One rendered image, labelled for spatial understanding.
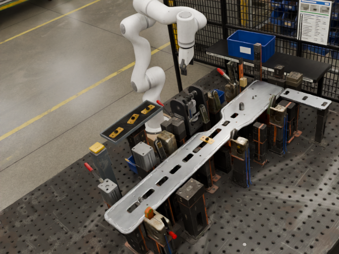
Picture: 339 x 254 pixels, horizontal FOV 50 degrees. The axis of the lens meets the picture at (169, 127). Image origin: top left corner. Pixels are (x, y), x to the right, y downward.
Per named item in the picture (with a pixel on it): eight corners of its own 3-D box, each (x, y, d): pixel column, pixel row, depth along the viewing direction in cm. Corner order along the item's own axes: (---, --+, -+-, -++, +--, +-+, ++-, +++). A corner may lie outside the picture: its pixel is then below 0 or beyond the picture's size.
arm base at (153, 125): (137, 127, 256) (132, 105, 245) (156, 113, 266) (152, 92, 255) (157, 136, 245) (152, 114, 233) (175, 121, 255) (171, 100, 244)
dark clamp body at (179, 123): (186, 176, 227) (178, 129, 204) (171, 168, 235) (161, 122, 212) (198, 166, 233) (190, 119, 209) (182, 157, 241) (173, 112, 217)
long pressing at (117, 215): (130, 240, 163) (129, 238, 162) (100, 215, 176) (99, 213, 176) (287, 89, 233) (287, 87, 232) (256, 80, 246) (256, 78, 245)
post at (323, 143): (325, 147, 227) (330, 111, 209) (307, 141, 234) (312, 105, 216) (329, 141, 230) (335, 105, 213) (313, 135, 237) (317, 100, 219)
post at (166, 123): (176, 175, 229) (165, 126, 204) (170, 172, 232) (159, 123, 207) (181, 170, 232) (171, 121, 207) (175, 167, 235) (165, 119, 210)
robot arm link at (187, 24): (188, 30, 182) (174, 38, 179) (187, 6, 172) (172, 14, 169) (199, 38, 177) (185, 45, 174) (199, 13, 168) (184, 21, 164)
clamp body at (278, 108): (281, 159, 226) (283, 114, 205) (265, 151, 233) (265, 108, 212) (288, 150, 231) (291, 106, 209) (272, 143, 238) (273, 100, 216)
